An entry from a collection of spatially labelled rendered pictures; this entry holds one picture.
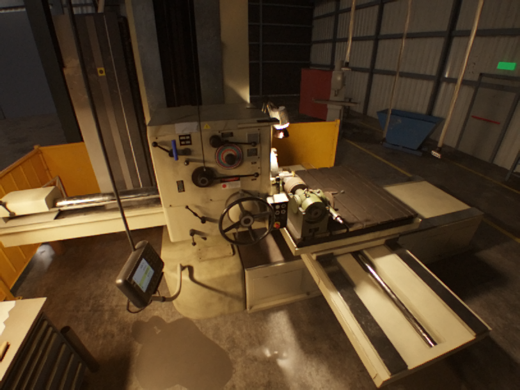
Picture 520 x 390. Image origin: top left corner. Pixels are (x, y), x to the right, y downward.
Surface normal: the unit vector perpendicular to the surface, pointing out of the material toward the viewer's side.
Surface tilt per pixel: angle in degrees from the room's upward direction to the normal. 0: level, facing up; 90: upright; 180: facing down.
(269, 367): 0
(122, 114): 90
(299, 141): 90
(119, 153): 90
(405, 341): 0
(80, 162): 90
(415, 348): 0
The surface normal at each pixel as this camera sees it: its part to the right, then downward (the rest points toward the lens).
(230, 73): 0.26, 0.48
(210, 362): 0.00, -0.87
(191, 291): 0.02, 0.50
